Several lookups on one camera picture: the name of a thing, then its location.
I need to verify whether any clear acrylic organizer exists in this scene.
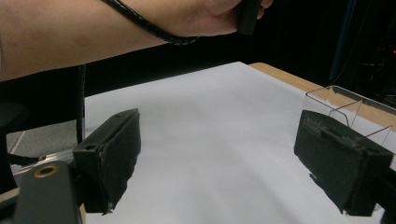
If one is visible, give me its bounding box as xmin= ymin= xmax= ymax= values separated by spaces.
xmin=303 ymin=85 xmax=396 ymax=147

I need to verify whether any black stand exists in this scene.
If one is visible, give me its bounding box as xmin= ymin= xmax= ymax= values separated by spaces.
xmin=76 ymin=63 xmax=88 ymax=146

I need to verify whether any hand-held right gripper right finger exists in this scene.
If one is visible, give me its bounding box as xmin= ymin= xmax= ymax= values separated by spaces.
xmin=293 ymin=109 xmax=394 ymax=217

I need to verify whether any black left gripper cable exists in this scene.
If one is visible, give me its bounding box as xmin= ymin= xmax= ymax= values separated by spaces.
xmin=102 ymin=0 xmax=201 ymax=47

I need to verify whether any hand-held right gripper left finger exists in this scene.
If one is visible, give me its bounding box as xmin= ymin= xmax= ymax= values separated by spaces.
xmin=72 ymin=107 xmax=142 ymax=217

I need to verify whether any white table mat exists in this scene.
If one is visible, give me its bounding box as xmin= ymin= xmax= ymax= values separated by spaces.
xmin=81 ymin=61 xmax=396 ymax=224

